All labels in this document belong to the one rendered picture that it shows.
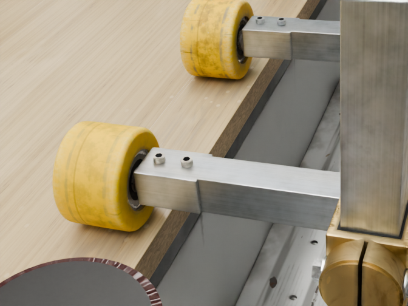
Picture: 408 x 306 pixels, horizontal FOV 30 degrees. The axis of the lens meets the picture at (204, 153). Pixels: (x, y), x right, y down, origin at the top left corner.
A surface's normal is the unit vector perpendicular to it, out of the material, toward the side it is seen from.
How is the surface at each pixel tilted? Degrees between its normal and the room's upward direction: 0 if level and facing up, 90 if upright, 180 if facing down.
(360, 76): 90
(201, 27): 53
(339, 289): 90
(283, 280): 0
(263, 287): 0
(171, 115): 0
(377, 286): 90
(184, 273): 90
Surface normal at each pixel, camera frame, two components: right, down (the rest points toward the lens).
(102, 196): -0.36, 0.27
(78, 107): -0.10, -0.83
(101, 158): -0.28, -0.40
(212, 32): -0.35, 0.02
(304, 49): -0.35, 0.54
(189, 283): 0.93, 0.11
